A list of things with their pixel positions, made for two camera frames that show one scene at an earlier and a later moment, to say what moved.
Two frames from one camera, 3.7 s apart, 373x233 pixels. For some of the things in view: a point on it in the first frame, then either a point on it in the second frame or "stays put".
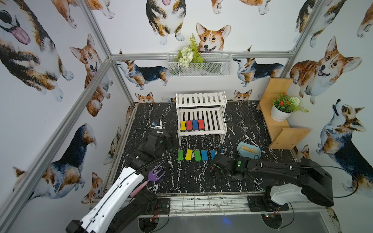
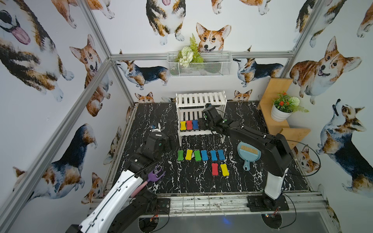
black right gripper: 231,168 to 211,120
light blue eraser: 212,154 stays put
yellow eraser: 183,125 stays put
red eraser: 189,125 stays put
